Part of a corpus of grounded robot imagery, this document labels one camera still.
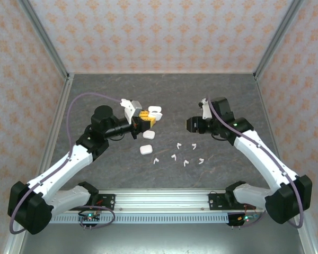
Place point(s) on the earbud charging case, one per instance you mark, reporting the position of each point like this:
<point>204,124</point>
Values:
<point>155,109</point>
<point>149,135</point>
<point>145,149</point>

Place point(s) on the aluminium side rail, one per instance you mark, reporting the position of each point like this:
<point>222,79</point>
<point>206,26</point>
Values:
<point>265,105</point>
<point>60,111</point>

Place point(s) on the small controller board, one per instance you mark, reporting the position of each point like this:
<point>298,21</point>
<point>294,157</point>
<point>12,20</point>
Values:
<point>89,217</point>
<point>245,218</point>

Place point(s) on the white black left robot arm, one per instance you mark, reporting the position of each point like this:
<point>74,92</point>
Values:
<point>63,169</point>

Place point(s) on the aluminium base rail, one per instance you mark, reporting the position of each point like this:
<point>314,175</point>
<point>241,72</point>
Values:
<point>161,202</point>

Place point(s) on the black mounting plate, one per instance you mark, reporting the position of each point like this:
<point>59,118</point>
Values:
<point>107,202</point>
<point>217,202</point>

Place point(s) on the thin aluminium wall rail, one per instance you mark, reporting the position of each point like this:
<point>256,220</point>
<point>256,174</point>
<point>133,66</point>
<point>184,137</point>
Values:
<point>161,72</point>

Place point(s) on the aluminium corner post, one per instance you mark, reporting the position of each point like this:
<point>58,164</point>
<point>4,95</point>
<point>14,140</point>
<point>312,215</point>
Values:
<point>277,37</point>
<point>44,37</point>

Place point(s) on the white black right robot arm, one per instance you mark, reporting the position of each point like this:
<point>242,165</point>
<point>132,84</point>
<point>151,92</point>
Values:
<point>262,156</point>

